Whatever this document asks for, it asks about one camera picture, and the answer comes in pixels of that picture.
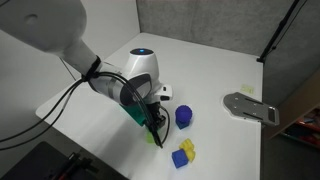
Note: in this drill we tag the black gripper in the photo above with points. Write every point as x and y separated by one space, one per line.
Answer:
156 115

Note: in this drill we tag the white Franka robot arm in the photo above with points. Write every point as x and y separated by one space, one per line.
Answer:
50 26

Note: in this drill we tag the yellow cross shaped toy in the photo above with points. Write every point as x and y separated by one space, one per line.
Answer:
188 148

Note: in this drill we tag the wooden toy shelf with bins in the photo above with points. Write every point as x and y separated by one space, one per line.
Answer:
300 116

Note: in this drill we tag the grey metal mounting plate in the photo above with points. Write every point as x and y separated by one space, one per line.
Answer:
243 106

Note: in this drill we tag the pale yellow sticky note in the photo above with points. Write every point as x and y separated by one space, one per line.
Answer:
247 89

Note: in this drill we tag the black equipment stand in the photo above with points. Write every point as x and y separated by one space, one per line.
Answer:
36 163

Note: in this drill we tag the black vertical pole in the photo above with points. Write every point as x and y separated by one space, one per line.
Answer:
278 30

